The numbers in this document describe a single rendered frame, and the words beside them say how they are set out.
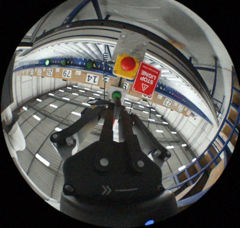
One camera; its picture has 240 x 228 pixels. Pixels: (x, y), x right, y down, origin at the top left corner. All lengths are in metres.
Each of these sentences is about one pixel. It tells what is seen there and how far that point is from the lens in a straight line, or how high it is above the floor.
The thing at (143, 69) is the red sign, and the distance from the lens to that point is 0.30.
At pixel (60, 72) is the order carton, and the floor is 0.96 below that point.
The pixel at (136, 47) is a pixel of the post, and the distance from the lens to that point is 0.32.
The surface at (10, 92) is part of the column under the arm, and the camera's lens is 0.67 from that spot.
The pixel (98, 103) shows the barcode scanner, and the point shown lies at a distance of 0.26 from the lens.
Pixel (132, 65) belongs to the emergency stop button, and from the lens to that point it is 0.19.
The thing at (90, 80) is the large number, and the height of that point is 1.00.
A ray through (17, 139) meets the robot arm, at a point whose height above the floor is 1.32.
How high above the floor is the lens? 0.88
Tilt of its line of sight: 22 degrees up
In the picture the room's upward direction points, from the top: 162 degrees counter-clockwise
